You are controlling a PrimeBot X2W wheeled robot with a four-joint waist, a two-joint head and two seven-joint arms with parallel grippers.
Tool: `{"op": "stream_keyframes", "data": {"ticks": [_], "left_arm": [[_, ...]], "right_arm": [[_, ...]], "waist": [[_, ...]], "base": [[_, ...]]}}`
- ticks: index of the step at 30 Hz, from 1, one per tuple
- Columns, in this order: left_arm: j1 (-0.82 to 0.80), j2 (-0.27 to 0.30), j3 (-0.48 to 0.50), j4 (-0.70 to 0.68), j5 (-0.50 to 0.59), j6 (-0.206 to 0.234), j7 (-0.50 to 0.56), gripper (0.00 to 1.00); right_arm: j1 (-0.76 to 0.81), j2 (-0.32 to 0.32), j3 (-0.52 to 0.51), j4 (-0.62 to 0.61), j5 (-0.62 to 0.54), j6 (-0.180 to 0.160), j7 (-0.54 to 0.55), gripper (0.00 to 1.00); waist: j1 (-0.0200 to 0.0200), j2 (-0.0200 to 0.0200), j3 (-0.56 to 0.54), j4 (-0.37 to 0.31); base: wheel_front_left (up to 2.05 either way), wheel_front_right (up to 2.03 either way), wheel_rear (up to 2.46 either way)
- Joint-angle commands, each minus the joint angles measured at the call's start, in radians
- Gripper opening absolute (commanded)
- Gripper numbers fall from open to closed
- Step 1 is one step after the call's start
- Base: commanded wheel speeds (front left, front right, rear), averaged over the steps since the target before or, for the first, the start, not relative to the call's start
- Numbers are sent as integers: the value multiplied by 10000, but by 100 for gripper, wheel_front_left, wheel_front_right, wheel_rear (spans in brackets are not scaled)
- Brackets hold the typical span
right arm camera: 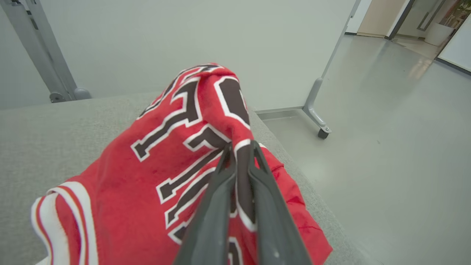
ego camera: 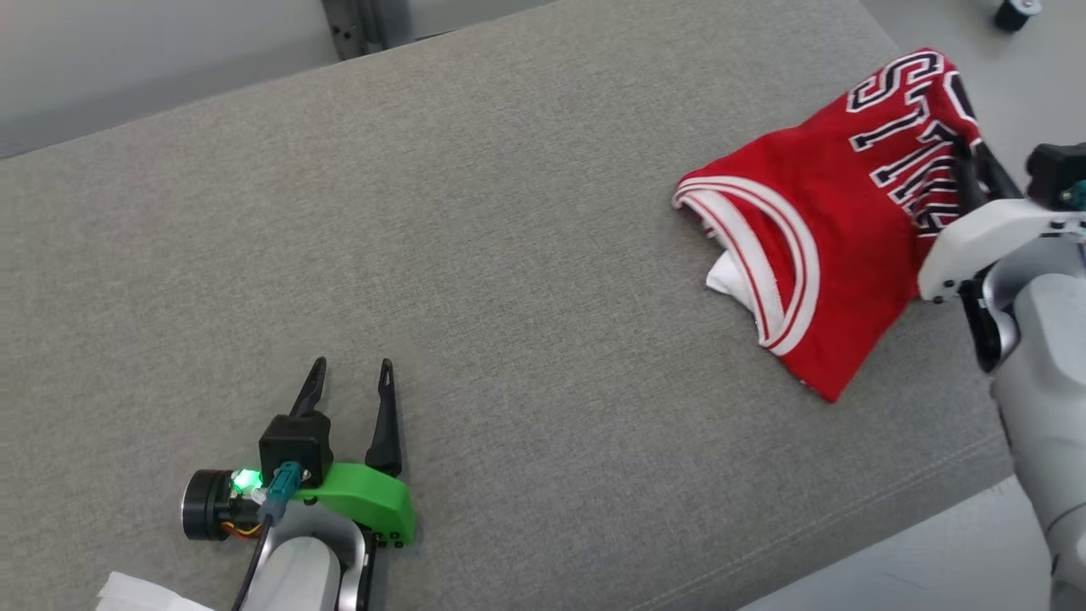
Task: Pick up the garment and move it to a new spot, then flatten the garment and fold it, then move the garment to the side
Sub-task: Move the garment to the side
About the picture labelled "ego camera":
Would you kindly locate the teal right camera connector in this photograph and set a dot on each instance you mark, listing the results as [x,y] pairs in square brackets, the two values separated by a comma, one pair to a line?
[1077,193]

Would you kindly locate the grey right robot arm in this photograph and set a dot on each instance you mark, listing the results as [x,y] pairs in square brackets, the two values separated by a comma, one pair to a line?
[1048,382]

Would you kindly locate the red basketball jersey striped trim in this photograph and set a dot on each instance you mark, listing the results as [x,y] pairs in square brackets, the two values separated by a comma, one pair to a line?
[831,212]

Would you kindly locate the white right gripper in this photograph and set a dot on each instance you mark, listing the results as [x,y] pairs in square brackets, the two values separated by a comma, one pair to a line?
[984,238]

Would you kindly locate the grey round post foot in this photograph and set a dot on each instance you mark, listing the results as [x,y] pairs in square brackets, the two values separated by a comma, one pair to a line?
[399,17]

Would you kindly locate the black caster wheel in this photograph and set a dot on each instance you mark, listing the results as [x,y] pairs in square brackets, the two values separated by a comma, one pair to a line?
[1016,13]

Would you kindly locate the dark grey perforated bracket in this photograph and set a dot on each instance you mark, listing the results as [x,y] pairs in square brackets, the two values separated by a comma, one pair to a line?
[344,25]

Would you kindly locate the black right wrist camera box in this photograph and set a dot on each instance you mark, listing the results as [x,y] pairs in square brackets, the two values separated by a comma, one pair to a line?
[1052,174]

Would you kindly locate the grey fabric sofa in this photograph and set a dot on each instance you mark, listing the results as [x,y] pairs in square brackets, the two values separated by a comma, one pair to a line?
[509,255]

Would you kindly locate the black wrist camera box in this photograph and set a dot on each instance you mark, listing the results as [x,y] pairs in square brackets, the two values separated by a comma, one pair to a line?
[295,445]
[1052,174]

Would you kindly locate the teal camera connector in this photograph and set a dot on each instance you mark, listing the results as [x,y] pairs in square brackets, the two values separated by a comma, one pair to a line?
[280,492]
[1077,193]

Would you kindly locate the teal left camera connector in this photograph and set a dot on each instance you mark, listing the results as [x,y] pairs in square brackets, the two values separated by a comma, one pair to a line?
[280,492]

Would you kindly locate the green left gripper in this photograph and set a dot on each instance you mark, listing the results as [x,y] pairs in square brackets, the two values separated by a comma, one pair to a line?
[373,501]

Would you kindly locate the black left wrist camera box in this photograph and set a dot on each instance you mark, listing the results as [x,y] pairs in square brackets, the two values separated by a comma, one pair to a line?
[295,445]

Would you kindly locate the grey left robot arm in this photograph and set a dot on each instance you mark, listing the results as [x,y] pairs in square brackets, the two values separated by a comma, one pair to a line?
[297,568]

